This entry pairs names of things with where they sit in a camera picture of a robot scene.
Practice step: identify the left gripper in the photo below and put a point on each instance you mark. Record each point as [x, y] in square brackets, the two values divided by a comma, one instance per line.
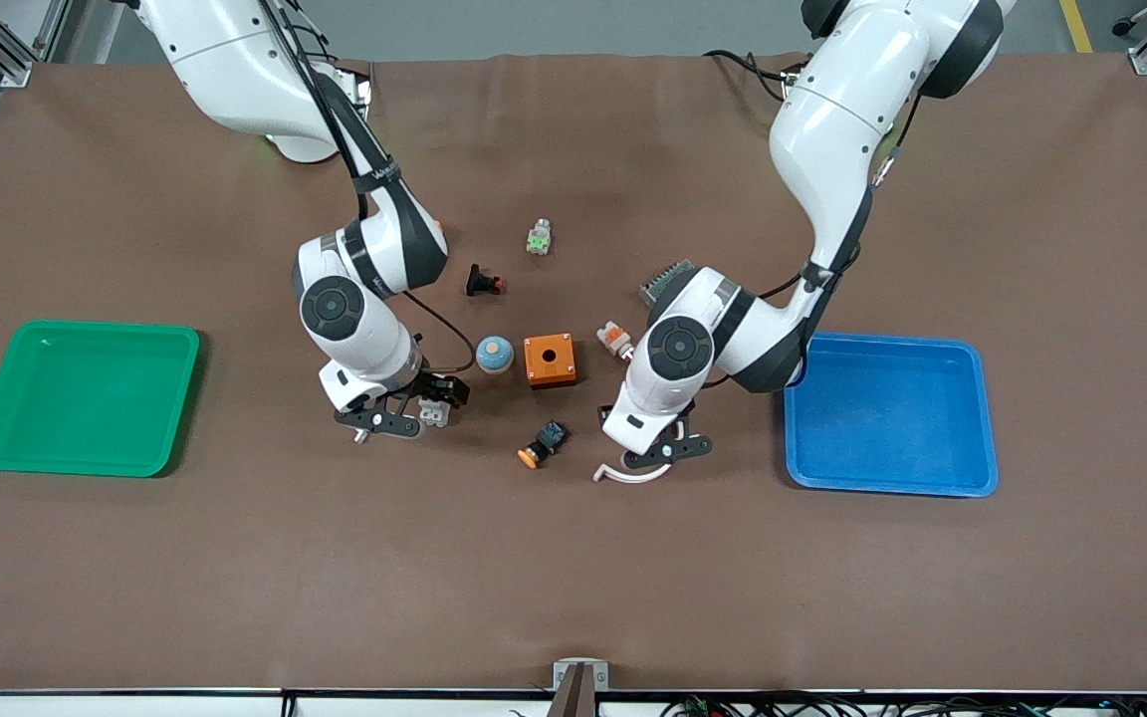
[603, 414]

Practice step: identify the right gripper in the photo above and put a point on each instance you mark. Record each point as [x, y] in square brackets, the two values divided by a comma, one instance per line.
[437, 386]

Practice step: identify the white red circuit breaker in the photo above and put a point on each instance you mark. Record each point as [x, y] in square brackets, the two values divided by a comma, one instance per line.
[434, 414]

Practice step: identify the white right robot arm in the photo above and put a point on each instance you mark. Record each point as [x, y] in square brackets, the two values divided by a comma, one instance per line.
[235, 70]

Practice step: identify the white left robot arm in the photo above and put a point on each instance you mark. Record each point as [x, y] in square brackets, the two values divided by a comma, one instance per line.
[832, 119]

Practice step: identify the blue dome buzzer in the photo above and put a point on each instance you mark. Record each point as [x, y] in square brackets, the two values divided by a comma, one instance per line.
[495, 355]

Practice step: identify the large white curved clip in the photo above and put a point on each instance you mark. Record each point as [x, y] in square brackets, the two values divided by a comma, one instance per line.
[623, 478]

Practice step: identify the red white indicator lamp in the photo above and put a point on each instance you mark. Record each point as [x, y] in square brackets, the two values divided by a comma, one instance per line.
[613, 339]

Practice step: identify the black red mushroom button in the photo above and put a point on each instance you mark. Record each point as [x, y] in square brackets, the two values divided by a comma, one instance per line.
[477, 281]

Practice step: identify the orange push button blue body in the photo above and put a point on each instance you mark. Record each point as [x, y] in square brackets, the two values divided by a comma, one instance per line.
[549, 438]

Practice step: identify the metal mesh power supply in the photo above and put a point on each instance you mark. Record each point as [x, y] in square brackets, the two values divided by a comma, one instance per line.
[661, 282]

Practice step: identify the brown table cover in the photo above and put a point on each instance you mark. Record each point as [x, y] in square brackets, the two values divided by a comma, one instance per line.
[573, 558]

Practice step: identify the blue plastic tray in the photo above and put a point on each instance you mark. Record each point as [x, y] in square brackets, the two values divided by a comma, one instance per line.
[892, 418]

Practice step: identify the green plastic tray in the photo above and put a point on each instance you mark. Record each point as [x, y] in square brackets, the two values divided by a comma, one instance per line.
[86, 398]

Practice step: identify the green white switch module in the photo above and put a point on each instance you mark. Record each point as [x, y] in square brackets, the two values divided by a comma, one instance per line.
[539, 239]

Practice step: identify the grey metal edge bracket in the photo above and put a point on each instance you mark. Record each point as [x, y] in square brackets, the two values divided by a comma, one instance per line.
[564, 671]

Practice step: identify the brown camera post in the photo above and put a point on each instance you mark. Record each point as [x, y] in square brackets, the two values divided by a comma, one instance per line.
[573, 697]

